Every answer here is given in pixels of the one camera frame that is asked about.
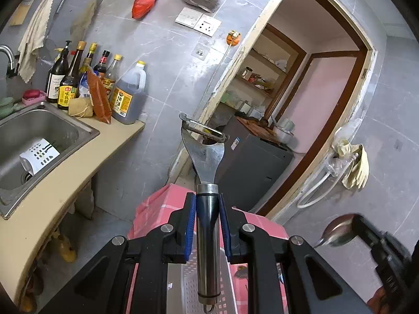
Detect steel vegetable peeler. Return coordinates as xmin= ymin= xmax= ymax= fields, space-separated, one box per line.
xmin=179 ymin=113 xmax=227 ymax=313

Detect person right hand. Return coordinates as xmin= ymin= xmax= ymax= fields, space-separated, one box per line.
xmin=366 ymin=287 xmax=392 ymax=314

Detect yellow rubber gloves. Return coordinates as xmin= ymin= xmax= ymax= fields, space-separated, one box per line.
xmin=333 ymin=139 xmax=369 ymax=190

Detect white perforated utensil basket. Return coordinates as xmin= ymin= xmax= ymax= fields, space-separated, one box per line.
xmin=166 ymin=248 xmax=238 ymax=313

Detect pink plaid tablecloth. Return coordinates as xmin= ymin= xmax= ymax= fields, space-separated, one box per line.
xmin=128 ymin=184 xmax=288 ymax=313

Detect grey washing machine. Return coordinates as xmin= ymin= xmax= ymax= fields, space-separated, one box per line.
xmin=215 ymin=116 xmax=294 ymax=212

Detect white pot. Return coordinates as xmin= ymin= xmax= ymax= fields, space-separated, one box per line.
xmin=273 ymin=118 xmax=295 ymax=144

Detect orange snack pouch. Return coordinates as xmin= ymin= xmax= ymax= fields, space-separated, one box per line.
xmin=87 ymin=70 xmax=112 ymax=124

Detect steel sink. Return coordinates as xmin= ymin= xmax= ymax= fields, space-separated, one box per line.
xmin=1 ymin=102 xmax=100 ymax=220

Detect large oil jug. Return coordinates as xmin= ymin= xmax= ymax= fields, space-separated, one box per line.
xmin=110 ymin=60 xmax=146 ymax=125

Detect chrome faucet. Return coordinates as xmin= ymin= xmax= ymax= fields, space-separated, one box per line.
xmin=0 ymin=45 xmax=16 ymax=78

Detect hanging white towel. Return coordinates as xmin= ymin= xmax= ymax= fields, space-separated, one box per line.
xmin=18 ymin=0 xmax=54 ymax=84

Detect wooden grater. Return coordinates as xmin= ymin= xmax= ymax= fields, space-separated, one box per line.
xmin=9 ymin=0 xmax=34 ymax=26

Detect red plastic bag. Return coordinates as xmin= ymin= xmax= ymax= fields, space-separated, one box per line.
xmin=131 ymin=0 xmax=156 ymax=20

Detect white hose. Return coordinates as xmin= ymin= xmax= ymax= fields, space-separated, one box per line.
xmin=296 ymin=156 xmax=358 ymax=209

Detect orange wall hook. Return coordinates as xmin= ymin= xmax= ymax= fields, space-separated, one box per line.
xmin=226 ymin=30 xmax=241 ymax=47

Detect white wall socket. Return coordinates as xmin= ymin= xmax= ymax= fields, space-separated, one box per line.
xmin=175 ymin=7 xmax=222 ymax=37

